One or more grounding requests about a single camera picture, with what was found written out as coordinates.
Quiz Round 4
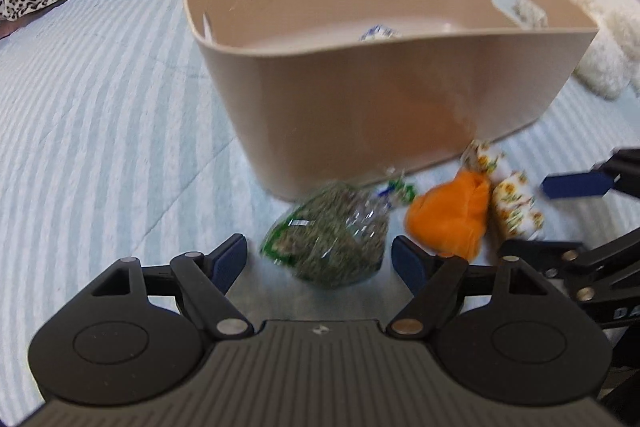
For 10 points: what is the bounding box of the orange cloth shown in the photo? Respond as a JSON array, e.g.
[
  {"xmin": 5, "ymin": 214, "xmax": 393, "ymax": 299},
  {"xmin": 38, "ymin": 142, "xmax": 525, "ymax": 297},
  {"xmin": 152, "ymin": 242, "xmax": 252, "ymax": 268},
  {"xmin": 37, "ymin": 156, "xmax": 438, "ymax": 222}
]
[{"xmin": 405, "ymin": 170, "xmax": 492, "ymax": 263}]

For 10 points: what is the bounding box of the sunflower print roll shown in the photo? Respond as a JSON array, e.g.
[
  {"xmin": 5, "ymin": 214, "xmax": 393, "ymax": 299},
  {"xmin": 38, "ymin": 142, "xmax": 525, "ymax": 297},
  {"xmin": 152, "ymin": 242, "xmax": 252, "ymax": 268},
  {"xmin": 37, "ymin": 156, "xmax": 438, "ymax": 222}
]
[
  {"xmin": 490, "ymin": 171, "xmax": 546, "ymax": 242},
  {"xmin": 461, "ymin": 140, "xmax": 510, "ymax": 182}
]

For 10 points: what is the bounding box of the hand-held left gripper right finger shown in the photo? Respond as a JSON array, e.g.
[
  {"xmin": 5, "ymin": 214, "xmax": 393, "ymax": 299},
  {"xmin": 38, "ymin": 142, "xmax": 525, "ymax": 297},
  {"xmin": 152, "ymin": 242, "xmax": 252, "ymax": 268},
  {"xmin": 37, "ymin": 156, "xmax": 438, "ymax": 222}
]
[{"xmin": 387, "ymin": 235, "xmax": 552, "ymax": 338}]

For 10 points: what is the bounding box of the beige plastic basket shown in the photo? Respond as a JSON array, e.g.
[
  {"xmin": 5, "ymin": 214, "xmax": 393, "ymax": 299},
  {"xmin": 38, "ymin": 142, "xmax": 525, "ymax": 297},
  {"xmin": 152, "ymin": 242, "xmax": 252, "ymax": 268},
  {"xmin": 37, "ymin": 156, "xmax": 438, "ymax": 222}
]
[{"xmin": 182, "ymin": 0, "xmax": 600, "ymax": 202}]

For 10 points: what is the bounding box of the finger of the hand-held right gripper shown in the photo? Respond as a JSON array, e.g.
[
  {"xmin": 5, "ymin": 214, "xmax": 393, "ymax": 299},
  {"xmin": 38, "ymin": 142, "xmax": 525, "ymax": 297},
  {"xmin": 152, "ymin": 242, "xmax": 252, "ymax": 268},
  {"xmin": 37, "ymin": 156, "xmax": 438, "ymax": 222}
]
[
  {"xmin": 542, "ymin": 147, "xmax": 640, "ymax": 200},
  {"xmin": 500, "ymin": 221, "xmax": 640, "ymax": 305}
]

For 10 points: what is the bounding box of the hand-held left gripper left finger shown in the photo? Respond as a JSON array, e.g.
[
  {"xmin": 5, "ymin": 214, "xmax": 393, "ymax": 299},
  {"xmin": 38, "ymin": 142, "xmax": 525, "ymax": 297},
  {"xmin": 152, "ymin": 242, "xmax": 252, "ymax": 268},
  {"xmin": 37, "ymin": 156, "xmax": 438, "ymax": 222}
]
[{"xmin": 90, "ymin": 234, "xmax": 253, "ymax": 340}]

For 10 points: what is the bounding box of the clear bag of green herbs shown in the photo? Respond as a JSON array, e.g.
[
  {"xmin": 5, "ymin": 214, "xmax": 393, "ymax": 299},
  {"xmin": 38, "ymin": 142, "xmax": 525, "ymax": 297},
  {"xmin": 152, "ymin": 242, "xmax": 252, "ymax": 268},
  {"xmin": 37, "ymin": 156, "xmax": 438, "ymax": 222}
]
[{"xmin": 259, "ymin": 168, "xmax": 418, "ymax": 290}]

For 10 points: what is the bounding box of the white blue packet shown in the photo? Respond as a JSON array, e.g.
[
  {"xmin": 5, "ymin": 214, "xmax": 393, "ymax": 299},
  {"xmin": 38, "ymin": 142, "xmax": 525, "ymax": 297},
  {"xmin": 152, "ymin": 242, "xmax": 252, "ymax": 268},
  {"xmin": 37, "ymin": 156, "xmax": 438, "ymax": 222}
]
[{"xmin": 359, "ymin": 24, "xmax": 402, "ymax": 42}]

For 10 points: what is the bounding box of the white fluffy plush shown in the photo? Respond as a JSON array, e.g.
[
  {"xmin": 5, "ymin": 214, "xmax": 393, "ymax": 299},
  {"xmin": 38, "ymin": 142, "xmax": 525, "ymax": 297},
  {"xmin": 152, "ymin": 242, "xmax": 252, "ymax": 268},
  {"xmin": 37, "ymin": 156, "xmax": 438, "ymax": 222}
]
[{"xmin": 510, "ymin": 0, "xmax": 640, "ymax": 100}]

